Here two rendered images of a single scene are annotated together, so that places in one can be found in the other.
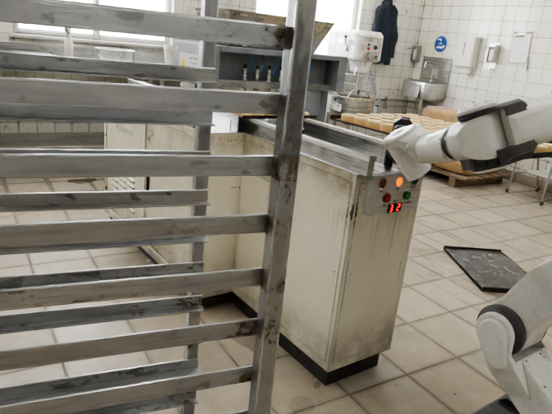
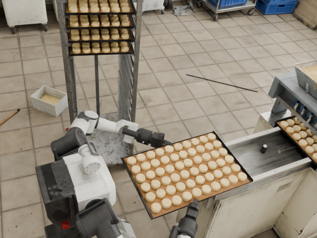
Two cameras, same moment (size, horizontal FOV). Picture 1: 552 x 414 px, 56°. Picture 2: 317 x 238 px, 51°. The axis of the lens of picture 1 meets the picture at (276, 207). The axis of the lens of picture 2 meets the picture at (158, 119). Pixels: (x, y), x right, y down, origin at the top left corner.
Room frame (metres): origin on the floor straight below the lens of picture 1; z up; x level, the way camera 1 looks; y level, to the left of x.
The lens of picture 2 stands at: (1.57, -1.66, 2.40)
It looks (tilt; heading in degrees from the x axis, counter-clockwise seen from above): 42 degrees down; 97
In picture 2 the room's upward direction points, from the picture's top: 7 degrees clockwise
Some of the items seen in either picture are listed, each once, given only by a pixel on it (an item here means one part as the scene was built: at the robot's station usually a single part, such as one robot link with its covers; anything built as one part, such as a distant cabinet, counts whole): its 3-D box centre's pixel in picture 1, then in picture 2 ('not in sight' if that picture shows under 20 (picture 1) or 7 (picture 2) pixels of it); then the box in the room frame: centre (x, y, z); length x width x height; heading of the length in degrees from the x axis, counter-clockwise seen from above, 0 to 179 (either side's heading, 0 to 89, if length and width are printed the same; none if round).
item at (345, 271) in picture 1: (315, 241); (236, 197); (2.00, -0.18, 0.45); 0.70 x 0.34 x 0.90; 37
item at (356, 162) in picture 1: (218, 112); (310, 121); (2.41, 0.31, 0.87); 2.01 x 0.03 x 0.07; 37
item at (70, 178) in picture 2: not in sight; (77, 192); (1.14, -0.85, 1.10); 0.34 x 0.30 x 0.36; 128
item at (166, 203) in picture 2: not in sight; (166, 203); (1.55, -0.73, 1.01); 0.05 x 0.05 x 0.02
